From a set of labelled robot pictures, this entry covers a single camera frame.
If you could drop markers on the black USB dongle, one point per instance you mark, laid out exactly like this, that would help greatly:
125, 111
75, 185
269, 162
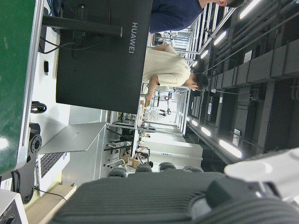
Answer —
46, 67

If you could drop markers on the grey metal cabinet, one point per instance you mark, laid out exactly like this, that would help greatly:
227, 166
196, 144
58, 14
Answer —
81, 165

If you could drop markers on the white conveyor control box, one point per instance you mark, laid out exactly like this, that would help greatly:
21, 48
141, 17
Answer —
9, 207

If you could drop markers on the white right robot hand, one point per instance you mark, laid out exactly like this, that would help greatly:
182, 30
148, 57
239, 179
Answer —
151, 200

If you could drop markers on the person in navy shirt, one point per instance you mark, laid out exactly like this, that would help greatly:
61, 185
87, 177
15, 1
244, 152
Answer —
172, 14

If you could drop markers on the person in beige shirt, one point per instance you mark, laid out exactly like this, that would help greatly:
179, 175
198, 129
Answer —
168, 67

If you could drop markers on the black Huawei monitor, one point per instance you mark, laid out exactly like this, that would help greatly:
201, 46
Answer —
100, 74

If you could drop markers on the black flange bracket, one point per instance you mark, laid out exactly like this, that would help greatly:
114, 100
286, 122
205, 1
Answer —
33, 144

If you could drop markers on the black monitor stand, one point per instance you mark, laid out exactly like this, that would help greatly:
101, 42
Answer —
81, 26

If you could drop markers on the ceiling light bar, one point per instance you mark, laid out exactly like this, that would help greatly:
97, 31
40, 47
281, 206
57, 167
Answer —
248, 9
230, 148
205, 131
220, 38

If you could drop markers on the green conveyor belt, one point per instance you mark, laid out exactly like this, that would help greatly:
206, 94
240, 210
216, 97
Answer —
14, 81

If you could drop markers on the silver laptop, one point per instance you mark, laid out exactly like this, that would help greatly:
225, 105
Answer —
74, 137

